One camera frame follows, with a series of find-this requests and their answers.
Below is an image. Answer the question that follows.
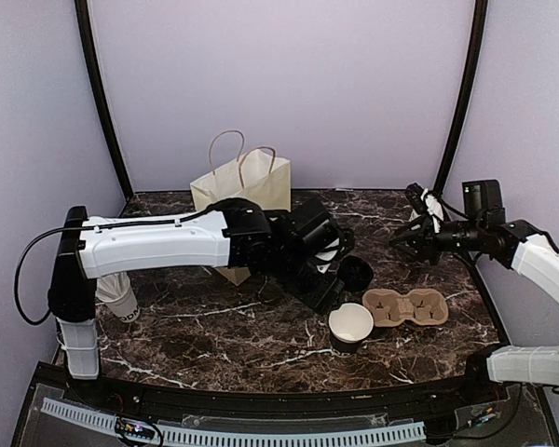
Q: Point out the single black paper coffee cup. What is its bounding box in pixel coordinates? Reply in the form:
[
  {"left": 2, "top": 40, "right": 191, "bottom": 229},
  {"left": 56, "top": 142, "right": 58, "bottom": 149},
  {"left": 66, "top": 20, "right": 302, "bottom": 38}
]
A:
[{"left": 328, "top": 303, "right": 375, "bottom": 354}]

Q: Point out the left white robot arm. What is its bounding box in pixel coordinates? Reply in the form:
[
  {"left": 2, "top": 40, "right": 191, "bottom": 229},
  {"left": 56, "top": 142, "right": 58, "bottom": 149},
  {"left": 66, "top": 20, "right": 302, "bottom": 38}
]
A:
[{"left": 48, "top": 197, "right": 354, "bottom": 406}]

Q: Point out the right black corner post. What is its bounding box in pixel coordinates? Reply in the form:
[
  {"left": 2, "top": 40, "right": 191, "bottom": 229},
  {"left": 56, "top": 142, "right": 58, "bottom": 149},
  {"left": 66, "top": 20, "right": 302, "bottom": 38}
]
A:
[{"left": 433, "top": 0, "right": 488, "bottom": 193}]

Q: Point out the brown pulp cup carrier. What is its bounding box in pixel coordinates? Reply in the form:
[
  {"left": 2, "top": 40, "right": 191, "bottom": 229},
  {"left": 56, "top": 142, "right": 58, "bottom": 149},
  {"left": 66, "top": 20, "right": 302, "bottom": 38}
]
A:
[{"left": 362, "top": 289, "right": 449, "bottom": 328}]

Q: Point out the white cup holding straws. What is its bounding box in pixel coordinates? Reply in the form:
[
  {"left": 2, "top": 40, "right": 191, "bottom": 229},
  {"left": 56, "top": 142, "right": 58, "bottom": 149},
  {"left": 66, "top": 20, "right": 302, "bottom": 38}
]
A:
[{"left": 102, "top": 286, "right": 140, "bottom": 323}]

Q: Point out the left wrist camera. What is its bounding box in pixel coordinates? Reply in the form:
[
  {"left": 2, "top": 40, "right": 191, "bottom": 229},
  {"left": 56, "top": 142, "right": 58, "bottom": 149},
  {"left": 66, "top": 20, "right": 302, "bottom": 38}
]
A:
[{"left": 307, "top": 228, "right": 355, "bottom": 274}]

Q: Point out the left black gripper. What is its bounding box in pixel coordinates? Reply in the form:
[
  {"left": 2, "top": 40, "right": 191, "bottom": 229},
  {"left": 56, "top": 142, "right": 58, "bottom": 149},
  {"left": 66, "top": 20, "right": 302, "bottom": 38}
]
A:
[{"left": 271, "top": 248, "right": 348, "bottom": 317}]

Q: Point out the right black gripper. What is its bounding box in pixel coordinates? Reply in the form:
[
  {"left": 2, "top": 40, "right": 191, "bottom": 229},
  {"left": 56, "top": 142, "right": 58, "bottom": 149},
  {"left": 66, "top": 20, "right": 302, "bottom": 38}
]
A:
[{"left": 390, "top": 214, "right": 485, "bottom": 265}]

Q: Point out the grey slotted cable duct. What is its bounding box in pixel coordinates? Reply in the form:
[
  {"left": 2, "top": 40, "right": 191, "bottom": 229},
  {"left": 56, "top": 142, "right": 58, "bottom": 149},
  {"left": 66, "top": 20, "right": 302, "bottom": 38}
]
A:
[{"left": 40, "top": 398, "right": 427, "bottom": 446}]

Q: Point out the left black corner post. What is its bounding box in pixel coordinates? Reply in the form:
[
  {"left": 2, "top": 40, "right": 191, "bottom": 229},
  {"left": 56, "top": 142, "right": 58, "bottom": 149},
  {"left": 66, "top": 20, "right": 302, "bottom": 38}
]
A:
[{"left": 74, "top": 0, "right": 134, "bottom": 201}]

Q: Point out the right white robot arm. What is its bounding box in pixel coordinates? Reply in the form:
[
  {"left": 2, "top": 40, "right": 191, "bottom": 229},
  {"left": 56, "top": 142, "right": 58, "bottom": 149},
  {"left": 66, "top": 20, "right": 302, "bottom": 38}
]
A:
[{"left": 389, "top": 180, "right": 559, "bottom": 404}]

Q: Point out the stack of black coffee lids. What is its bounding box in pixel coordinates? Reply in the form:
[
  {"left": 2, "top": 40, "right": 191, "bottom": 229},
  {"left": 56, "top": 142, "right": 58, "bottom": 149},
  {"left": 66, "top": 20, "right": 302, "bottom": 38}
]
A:
[{"left": 336, "top": 256, "right": 374, "bottom": 292}]

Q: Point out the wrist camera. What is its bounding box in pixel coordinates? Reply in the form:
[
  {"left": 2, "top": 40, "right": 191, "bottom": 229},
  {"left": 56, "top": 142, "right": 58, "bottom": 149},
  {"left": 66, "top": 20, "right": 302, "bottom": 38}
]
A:
[
  {"left": 307, "top": 228, "right": 355, "bottom": 274},
  {"left": 404, "top": 183, "right": 444, "bottom": 223}
]

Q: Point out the black front frame rail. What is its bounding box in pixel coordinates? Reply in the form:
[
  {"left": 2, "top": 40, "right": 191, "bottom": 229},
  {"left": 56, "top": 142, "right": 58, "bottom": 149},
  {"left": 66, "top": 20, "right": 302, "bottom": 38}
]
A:
[{"left": 33, "top": 362, "right": 522, "bottom": 419}]

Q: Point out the cream paper bag with handles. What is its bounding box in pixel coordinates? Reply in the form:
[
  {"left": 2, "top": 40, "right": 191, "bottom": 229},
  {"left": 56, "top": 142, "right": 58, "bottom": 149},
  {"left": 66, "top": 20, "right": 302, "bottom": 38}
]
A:
[{"left": 189, "top": 129, "right": 293, "bottom": 287}]

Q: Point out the black corner post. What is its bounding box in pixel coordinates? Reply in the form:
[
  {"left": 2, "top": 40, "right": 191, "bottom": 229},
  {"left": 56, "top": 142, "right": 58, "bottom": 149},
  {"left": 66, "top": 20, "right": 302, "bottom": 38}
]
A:
[
  {"left": 433, "top": 0, "right": 488, "bottom": 193},
  {"left": 74, "top": 0, "right": 134, "bottom": 201}
]

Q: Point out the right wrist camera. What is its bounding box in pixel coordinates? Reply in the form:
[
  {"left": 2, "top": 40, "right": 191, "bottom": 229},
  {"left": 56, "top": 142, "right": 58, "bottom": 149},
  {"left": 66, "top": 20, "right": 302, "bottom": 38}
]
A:
[{"left": 404, "top": 183, "right": 444, "bottom": 223}]

